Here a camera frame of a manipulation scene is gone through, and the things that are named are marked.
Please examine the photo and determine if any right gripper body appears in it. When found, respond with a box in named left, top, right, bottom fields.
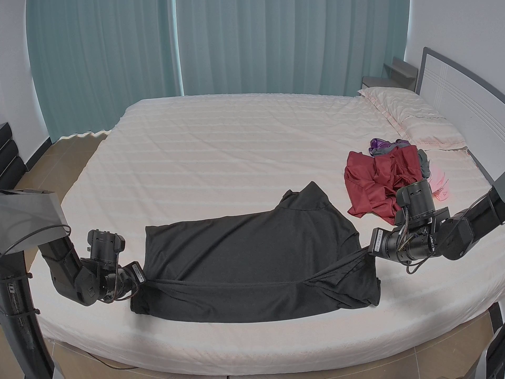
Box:
left=369, top=227, right=411, bottom=261

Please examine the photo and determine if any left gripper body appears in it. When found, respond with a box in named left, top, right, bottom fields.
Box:
left=114, top=262, right=147, bottom=297

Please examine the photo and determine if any black T-shirt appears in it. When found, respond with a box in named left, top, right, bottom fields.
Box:
left=130, top=181, right=381, bottom=323

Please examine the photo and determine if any bed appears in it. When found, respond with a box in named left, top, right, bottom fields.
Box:
left=29, top=47, right=505, bottom=372

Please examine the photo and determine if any dark red garment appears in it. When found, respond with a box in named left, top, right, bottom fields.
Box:
left=344, top=146, right=421, bottom=226

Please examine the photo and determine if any pink garment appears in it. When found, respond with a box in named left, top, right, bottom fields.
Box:
left=428, top=164, right=450, bottom=201

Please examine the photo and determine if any grey garment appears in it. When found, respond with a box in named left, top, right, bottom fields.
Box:
left=373, top=141, right=431, bottom=178

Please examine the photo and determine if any purple garment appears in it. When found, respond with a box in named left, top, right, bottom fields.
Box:
left=369, top=138, right=409, bottom=158

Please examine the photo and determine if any cream pillow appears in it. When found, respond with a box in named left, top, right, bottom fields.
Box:
left=357, top=86, right=468, bottom=150

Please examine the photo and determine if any grey bedside table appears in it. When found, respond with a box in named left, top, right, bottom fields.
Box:
left=362, top=56, right=419, bottom=92

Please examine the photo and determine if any black chest of drawers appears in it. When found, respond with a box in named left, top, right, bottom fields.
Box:
left=0, top=123, right=27, bottom=190

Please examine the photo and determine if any blue-green curtain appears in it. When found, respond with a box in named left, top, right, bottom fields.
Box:
left=26, top=0, right=185, bottom=143
left=174, top=0, right=411, bottom=96

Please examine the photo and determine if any black cable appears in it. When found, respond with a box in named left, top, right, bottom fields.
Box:
left=0, top=225, right=72, bottom=257

